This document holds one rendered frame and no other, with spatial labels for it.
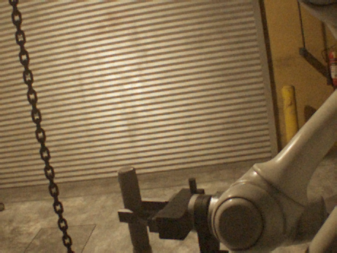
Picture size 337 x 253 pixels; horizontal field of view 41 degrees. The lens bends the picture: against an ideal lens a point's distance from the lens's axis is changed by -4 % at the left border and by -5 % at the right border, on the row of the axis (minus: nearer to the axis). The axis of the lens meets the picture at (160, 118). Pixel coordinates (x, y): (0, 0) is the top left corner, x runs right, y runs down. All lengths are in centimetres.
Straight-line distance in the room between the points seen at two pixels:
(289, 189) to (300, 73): 557
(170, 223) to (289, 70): 540
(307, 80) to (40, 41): 355
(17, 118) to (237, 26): 324
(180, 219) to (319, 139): 30
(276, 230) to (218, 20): 544
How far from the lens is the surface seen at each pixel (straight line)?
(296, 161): 69
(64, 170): 672
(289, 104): 587
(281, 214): 66
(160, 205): 97
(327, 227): 62
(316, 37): 621
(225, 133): 623
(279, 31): 612
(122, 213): 95
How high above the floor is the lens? 217
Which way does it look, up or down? 13 degrees down
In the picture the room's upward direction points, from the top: 10 degrees counter-clockwise
